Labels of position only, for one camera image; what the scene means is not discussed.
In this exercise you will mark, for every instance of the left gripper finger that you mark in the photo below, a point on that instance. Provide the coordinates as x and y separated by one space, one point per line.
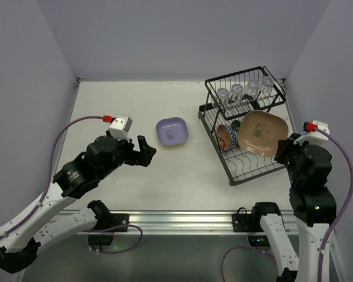
144 156
143 146

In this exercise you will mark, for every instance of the dark green small bowl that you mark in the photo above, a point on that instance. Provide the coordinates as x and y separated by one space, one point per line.
236 124

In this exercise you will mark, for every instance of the purple square panda plate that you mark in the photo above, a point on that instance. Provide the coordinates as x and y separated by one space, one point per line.
172 131

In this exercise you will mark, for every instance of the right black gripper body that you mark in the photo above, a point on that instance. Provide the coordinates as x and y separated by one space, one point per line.
285 151

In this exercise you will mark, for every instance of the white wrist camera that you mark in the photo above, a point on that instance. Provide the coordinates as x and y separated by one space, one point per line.
120 127
316 133

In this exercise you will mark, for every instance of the aluminium mounting rail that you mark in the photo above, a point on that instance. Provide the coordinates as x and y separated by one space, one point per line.
168 223

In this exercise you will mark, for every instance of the brown square panda plate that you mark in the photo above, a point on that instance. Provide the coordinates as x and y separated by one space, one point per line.
260 132

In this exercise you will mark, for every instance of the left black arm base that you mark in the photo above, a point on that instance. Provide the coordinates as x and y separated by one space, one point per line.
99 241

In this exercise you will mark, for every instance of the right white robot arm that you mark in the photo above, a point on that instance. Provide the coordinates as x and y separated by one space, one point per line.
315 211

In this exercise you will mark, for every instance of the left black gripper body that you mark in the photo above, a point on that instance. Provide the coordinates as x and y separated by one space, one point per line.
132 152

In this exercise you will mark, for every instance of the clear glass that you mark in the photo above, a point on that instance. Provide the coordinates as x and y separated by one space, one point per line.
222 97
236 93
267 85
251 90

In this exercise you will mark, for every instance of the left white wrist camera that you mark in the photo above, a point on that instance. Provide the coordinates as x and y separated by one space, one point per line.
120 127

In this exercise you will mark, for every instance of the black wire dish rack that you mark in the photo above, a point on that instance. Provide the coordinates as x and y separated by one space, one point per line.
239 164

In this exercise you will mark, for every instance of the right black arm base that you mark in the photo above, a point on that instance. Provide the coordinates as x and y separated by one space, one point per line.
249 222

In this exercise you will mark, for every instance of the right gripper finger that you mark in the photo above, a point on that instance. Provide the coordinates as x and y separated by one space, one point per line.
294 138
280 156

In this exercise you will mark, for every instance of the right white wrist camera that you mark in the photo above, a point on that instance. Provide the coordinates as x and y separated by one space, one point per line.
316 133

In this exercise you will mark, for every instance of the yellow square panda plate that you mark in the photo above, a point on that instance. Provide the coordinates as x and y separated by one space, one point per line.
168 146

